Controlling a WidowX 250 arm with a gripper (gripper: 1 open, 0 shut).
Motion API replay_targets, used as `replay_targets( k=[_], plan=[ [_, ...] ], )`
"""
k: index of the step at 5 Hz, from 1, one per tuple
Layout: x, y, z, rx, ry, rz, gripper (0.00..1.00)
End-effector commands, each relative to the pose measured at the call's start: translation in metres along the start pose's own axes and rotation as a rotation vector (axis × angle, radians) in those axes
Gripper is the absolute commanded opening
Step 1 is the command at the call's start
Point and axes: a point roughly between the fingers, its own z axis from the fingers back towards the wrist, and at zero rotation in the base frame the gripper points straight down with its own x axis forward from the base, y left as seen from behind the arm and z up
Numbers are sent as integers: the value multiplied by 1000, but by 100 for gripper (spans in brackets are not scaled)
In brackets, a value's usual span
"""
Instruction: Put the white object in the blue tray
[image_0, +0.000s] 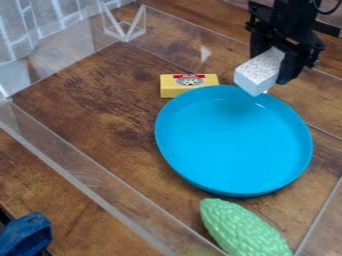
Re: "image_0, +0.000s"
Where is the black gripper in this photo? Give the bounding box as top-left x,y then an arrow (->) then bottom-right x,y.
246,0 -> 325,85

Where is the white speckled foam block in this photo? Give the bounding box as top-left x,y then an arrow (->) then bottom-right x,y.
234,47 -> 285,96

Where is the blue round tray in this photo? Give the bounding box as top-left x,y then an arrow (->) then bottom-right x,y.
155,85 -> 313,197

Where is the yellow rectangular box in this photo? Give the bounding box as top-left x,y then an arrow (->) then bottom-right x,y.
161,74 -> 220,98

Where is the green bitter gourd toy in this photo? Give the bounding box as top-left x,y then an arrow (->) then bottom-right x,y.
200,198 -> 293,256

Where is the white grid curtain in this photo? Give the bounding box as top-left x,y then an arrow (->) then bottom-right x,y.
0,0 -> 135,64

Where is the black cable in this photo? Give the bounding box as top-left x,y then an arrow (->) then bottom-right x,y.
313,0 -> 342,16

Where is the clear acrylic enclosure wall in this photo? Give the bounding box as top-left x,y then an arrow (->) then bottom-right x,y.
0,0 -> 342,256

